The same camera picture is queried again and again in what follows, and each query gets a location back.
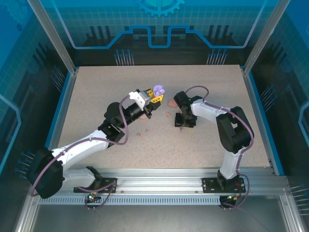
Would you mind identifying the aluminium side rail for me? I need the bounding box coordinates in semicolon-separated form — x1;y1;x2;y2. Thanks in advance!
241;65;277;176
42;67;79;176

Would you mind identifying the blue table edge strip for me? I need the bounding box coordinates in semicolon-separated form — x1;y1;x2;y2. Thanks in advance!
35;72;73;176
247;71;285;176

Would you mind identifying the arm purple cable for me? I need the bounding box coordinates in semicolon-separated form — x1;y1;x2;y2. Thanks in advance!
30;94;132;211
184;86;254;211

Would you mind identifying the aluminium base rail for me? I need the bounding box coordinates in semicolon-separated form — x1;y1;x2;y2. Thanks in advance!
31;168;289;197

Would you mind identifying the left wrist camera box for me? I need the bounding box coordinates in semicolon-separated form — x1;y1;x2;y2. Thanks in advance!
128;89;152;110

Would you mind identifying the aluminium frame post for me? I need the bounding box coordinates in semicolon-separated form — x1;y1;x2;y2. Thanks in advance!
26;0;79;74
242;0;292;74

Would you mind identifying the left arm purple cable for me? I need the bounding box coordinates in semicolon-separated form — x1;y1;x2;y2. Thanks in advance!
30;94;132;211

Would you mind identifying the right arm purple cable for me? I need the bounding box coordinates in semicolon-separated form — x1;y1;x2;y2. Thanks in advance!
184;86;254;211

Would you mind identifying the slotted grey cable duct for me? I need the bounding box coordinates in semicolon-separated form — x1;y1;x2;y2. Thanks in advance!
38;196;222;206

